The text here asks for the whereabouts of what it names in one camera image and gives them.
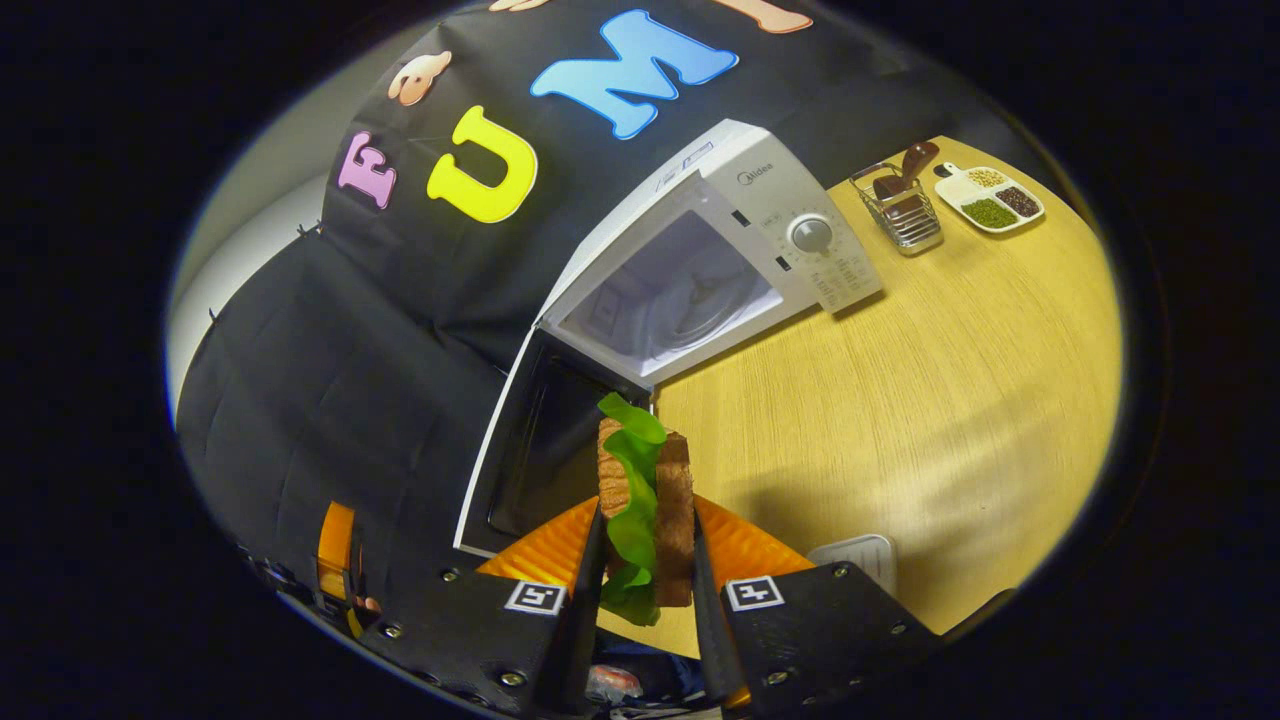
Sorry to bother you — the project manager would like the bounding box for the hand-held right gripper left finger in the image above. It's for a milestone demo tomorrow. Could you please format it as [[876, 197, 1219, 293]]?
[[360, 497, 609, 720]]

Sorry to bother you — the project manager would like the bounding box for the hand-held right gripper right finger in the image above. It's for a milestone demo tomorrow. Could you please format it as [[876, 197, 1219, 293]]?
[[692, 495, 941, 719]]

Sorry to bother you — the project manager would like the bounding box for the bread and lettuce sandwich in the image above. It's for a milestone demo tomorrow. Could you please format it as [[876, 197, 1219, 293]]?
[[597, 392, 696, 628]]

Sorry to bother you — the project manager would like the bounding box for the white microwave oven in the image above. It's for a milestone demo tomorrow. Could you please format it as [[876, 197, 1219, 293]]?
[[453, 120, 885, 558]]

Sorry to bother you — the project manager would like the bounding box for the white rectangular tray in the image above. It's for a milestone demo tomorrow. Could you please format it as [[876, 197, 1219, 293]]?
[[808, 534, 897, 596]]

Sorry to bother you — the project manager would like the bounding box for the brown wooden spoon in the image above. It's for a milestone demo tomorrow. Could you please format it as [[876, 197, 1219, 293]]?
[[873, 141, 941, 201]]

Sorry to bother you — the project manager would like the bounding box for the white divided dish with grains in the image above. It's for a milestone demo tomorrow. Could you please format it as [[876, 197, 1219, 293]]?
[[935, 163, 1046, 235]]

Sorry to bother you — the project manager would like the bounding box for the metal wire utensil holder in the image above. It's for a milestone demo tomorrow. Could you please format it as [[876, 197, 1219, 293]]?
[[850, 160, 944, 258]]

